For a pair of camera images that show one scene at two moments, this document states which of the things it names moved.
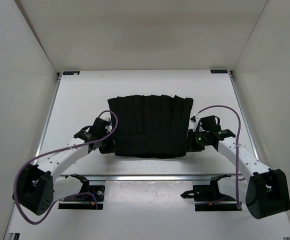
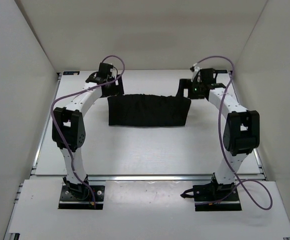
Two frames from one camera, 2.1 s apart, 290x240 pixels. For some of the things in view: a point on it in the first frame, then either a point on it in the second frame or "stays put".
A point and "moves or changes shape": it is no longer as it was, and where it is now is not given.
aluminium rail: x=223 y=178 stays put
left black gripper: x=111 y=148 -> x=118 y=90
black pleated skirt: x=151 y=126 moves or changes shape
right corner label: x=219 y=71 stays put
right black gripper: x=191 y=146 -> x=185 y=84
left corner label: x=75 y=73 stays put
